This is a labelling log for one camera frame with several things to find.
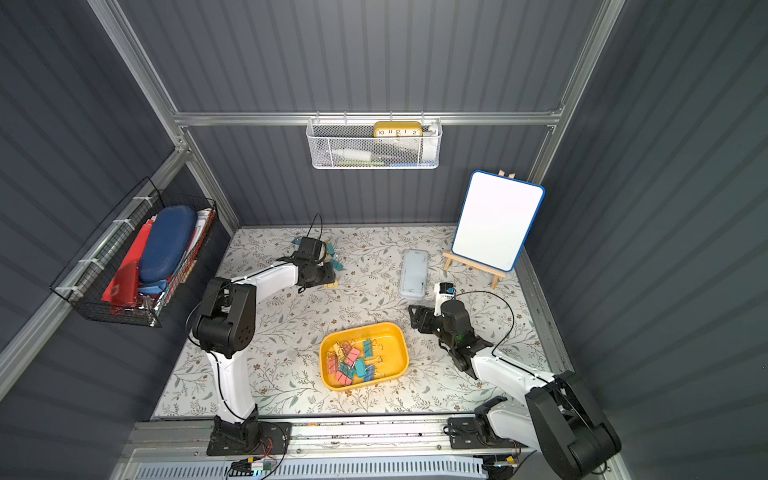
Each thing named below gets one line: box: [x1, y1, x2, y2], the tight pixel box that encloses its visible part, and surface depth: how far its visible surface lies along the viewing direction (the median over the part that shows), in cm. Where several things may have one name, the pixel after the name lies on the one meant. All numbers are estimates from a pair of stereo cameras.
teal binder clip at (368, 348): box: [363, 339, 373, 358], surface depth 89 cm
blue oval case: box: [139, 205, 198, 284], surface depth 74 cm
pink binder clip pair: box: [326, 351, 353, 386], surface depth 85 cm
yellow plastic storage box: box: [320, 322, 409, 391], surface depth 86 cm
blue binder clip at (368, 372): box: [356, 358, 375, 382], surface depth 84 cm
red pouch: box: [101, 246, 145, 314], surface depth 67 cm
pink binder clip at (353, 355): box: [347, 347, 360, 364], surface depth 86 cm
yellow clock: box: [373, 121, 424, 139], surface depth 90 cm
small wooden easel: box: [442, 252, 507, 290], surface depth 102 cm
